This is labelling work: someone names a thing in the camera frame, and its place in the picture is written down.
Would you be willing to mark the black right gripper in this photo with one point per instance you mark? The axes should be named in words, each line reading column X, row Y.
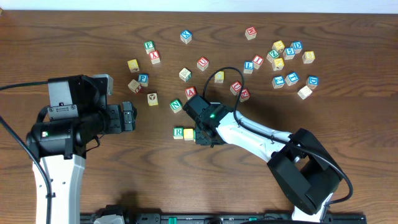
column 202, row 137

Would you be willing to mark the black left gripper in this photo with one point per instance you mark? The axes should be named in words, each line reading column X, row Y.
column 115, row 121

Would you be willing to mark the yellow O block placed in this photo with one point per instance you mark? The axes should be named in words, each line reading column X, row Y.
column 188, row 134

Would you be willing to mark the green R block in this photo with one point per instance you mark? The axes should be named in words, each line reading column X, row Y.
column 178, row 133

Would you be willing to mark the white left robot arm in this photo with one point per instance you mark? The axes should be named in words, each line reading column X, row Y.
column 59, row 145

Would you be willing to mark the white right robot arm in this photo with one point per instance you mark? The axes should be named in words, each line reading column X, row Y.
column 303, row 169

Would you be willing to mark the white 6 block red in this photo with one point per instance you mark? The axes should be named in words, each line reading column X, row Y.
column 134, row 86

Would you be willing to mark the soccer ball block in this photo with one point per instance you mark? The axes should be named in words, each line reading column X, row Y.
column 152, row 99

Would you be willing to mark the blue P block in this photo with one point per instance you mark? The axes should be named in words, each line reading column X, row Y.
column 143, row 79

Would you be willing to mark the green N block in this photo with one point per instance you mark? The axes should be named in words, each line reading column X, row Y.
column 176, row 106

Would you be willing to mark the red A block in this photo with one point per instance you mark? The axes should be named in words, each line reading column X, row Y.
column 190, row 92

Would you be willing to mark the yellow block left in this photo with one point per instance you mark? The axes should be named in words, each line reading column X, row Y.
column 133, row 65

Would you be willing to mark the red U block lower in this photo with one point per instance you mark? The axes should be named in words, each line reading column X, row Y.
column 235, row 87

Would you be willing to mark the red u block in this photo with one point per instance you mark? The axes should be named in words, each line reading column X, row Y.
column 202, row 63
column 235, row 87

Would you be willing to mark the yellow O block centre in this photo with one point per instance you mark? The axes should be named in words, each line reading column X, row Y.
column 219, row 77

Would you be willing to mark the red Y block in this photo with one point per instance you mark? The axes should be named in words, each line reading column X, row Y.
column 154, row 57

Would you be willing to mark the white picture block teal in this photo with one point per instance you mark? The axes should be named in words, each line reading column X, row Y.
column 185, row 74

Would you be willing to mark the green F block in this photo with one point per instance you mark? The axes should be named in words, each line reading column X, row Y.
column 149, row 46

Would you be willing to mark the red U block upper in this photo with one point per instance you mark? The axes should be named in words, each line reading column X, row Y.
column 202, row 63

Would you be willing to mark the blue L block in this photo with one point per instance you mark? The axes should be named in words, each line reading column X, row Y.
column 248, row 67

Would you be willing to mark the blue 2 block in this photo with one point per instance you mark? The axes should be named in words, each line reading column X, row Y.
column 278, row 82

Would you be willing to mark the red I block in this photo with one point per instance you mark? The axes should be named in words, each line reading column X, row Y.
column 257, row 61

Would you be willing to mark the blue X block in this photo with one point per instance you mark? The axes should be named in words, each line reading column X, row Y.
column 186, row 36

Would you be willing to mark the yellow block under Z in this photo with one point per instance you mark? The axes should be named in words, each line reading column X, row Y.
column 277, row 64

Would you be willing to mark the blue T block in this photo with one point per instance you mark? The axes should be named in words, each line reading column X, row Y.
column 292, row 79

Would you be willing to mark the green Z block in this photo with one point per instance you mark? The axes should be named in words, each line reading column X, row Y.
column 272, row 55

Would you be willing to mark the plain white block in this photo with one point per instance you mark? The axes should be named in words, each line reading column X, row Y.
column 304, row 92

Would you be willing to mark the red E block top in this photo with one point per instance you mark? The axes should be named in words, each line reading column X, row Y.
column 250, row 33

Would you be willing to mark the yellow block top right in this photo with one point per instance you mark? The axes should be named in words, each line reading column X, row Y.
column 278, row 46

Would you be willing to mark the blue 5 block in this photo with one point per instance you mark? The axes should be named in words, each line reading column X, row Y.
column 288, row 53

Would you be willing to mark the blue D block lower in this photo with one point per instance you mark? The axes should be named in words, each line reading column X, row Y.
column 312, row 82

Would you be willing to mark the blue d block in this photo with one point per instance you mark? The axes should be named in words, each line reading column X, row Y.
column 312, row 82
column 297, row 46

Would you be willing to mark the blue D block upper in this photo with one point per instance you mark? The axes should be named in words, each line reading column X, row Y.
column 297, row 46

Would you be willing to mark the yellow 8 block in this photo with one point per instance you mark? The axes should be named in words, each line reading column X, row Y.
column 308, row 57

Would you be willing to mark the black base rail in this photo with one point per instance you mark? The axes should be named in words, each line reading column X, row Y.
column 155, row 218

